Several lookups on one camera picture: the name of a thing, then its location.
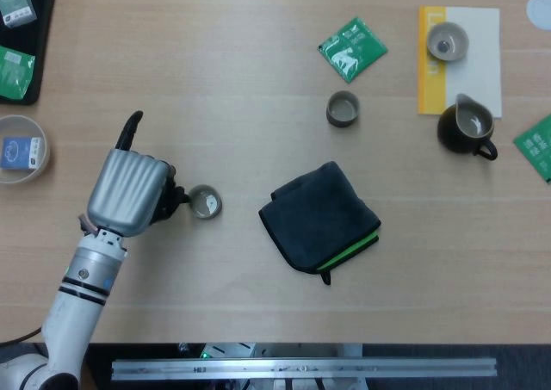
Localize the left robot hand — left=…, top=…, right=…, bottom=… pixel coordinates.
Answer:
left=77, top=110, right=180, bottom=238

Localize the grey ceramic teacup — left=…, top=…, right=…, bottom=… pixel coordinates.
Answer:
left=185, top=184, right=224, bottom=221
left=325, top=90, right=362, bottom=129

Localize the blue tea packet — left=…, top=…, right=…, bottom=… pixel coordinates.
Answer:
left=1, top=136, right=44, bottom=170

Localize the round white container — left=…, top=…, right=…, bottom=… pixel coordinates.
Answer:
left=0, top=115, right=51, bottom=186

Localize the green tea packet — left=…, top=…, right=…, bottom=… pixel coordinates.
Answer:
left=0, top=45, right=36, bottom=102
left=318, top=16, right=389, bottom=84
left=512, top=114, right=551, bottom=183

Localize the black tray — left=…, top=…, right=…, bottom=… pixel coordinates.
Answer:
left=0, top=0, right=59, bottom=106

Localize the dark grey folded cloth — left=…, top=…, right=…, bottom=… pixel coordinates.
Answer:
left=257, top=161, right=382, bottom=286

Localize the grey white tea packet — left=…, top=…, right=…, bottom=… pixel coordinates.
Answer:
left=0, top=0, right=36, bottom=28

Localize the black ceramic pitcher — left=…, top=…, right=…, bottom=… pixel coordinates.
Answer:
left=436, top=93, right=498, bottom=160

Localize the grey ceramic bowl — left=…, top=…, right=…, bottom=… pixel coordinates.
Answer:
left=426, top=21, right=470, bottom=62

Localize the yellow and white booklet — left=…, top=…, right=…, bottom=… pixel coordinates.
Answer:
left=418, top=5, right=504, bottom=119

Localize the brown robot cable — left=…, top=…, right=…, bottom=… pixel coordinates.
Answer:
left=0, top=326, right=45, bottom=347

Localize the aluminium rail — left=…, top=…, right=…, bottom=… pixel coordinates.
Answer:
left=111, top=356, right=498, bottom=381

